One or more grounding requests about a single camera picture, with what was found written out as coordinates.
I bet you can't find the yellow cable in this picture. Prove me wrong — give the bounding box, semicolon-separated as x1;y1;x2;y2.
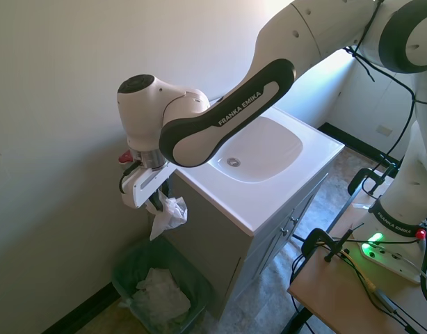
341;248;378;294

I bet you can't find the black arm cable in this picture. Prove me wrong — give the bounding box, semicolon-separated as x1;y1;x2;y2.
344;0;427;105

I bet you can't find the black C-clamp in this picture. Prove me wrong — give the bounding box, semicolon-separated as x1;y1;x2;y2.
300;228;355;264
348;166;396;207

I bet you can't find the grey vanity cabinet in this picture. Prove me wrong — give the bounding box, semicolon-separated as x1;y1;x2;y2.
161;148;345;321

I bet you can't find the white tissue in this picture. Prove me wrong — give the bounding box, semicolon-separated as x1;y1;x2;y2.
145;192;188;241

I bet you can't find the grey cable adapter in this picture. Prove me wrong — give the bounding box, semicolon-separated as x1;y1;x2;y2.
373;288;403;315

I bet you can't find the green plastic trash bin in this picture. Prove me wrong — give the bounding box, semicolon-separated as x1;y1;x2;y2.
111;236;211;334

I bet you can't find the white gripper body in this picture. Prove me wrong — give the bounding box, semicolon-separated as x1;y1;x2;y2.
121;165;177;210

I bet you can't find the crumpled white paper waste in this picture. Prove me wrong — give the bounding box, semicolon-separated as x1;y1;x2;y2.
118;267;192;323

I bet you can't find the white sink vanity top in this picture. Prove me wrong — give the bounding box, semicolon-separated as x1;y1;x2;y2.
171;106;346;238

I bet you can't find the black baseboard strip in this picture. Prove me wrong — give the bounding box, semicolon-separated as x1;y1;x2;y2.
317;122;403;165
39;280;121;334

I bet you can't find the black table cable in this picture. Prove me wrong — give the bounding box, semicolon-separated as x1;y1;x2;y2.
289;243;339;314

